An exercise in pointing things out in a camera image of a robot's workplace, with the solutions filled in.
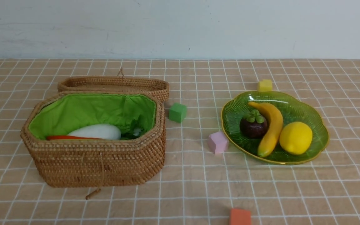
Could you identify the white radish with leaves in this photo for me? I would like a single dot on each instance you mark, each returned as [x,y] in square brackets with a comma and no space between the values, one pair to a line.
[98,131]

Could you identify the yellow foam cube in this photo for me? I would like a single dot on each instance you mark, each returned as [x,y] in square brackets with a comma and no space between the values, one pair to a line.
[265,85]

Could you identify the yellow lemon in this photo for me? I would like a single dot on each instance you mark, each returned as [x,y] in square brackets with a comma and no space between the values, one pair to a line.
[296,138]

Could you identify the dark purple mangosteen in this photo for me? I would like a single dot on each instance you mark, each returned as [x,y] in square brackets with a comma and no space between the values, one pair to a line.
[253,124]

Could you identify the pink foam cube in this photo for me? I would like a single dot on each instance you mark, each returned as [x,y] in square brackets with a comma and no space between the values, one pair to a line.
[218,142]

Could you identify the orange carrot with leaves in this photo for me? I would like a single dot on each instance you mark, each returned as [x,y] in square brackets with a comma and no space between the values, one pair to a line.
[69,137]

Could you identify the woven wicker basket green lining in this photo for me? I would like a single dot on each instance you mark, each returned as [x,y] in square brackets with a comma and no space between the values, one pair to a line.
[136,157]

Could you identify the woven wicker basket lid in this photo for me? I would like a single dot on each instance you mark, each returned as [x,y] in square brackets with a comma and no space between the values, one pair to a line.
[155,87]

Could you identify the yellow banana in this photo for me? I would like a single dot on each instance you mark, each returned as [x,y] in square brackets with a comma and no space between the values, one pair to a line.
[275,122]

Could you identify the orange foam cube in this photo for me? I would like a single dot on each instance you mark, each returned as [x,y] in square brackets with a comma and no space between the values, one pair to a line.
[240,216]

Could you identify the green foam cube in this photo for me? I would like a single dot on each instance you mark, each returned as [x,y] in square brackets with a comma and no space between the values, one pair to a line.
[177,112]

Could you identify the green glass leaf plate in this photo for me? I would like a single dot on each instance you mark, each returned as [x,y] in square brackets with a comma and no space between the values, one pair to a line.
[292,110]

